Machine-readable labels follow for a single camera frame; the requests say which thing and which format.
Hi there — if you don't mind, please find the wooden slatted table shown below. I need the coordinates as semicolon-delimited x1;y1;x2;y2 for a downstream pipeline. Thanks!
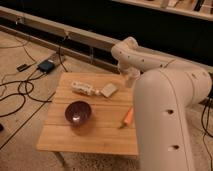
37;73;138;155

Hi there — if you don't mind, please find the beige rectangular block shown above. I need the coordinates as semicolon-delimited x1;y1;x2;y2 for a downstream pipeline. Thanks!
101;83;118;98

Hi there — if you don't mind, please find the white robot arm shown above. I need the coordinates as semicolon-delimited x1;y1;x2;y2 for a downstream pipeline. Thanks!
111;37;212;171

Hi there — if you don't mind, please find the dark purple ceramic bowl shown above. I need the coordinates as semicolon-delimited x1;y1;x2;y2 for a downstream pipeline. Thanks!
65;101;92;127

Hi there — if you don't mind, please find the orange toy carrot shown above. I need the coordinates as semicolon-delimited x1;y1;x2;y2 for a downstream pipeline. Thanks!
119;108;133;129

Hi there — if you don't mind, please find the small black device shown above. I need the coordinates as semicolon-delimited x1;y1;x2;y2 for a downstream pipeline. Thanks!
17;64;29;72

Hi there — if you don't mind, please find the black power adapter box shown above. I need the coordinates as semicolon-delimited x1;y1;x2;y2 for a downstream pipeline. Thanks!
37;60;55;73

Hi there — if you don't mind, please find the white plastic bottle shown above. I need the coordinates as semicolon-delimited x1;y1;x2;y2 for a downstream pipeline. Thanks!
71;81;100;96

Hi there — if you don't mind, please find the black floor cable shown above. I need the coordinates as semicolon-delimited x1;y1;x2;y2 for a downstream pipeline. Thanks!
0;35;68;118

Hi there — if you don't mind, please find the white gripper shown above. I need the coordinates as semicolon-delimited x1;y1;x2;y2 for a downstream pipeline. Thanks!
123;68;140;88

